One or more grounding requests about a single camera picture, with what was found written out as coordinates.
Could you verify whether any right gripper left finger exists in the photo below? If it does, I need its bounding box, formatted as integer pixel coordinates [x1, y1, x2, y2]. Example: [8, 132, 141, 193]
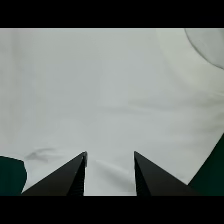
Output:
[21, 150, 88, 197]

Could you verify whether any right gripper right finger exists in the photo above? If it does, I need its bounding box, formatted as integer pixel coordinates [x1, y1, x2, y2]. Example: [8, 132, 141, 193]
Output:
[133, 150, 202, 197]

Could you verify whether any white T-shirt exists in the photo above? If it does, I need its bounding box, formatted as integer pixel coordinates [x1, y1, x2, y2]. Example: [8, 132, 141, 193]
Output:
[0, 28, 224, 197]

